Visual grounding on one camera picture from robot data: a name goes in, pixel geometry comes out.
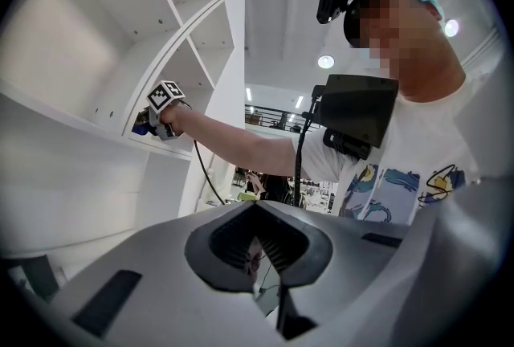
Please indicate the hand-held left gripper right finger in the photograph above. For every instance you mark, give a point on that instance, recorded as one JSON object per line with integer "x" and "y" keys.
{"x": 353, "y": 277}

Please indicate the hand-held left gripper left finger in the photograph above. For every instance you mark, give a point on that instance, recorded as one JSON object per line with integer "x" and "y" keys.
{"x": 160, "y": 277}

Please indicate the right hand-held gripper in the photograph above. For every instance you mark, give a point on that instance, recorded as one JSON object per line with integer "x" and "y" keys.
{"x": 164, "y": 94}

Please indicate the blue cleaning cloth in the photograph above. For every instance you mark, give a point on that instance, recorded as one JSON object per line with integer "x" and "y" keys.
{"x": 139, "y": 130}

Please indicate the white desk with shelving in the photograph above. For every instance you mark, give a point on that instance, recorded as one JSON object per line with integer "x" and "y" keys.
{"x": 80, "y": 56}

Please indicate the person's right forearm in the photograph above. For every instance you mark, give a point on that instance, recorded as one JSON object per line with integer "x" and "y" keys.
{"x": 241, "y": 144}

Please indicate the black railing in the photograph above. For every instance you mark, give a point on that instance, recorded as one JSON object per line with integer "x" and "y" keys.
{"x": 277, "y": 114}

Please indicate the round ceiling light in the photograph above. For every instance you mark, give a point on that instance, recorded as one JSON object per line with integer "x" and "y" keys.
{"x": 451, "y": 28}
{"x": 326, "y": 61}

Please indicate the black chest-mounted device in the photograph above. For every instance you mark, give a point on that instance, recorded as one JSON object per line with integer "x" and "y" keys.
{"x": 357, "y": 108}

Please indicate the person's white printed shirt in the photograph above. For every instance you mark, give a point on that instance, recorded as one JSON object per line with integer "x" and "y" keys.
{"x": 433, "y": 128}

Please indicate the person's head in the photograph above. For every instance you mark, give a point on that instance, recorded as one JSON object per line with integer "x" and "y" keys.
{"x": 413, "y": 52}

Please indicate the black head-mounted camera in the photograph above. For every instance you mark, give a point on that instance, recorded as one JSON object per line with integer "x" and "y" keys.
{"x": 331, "y": 2}

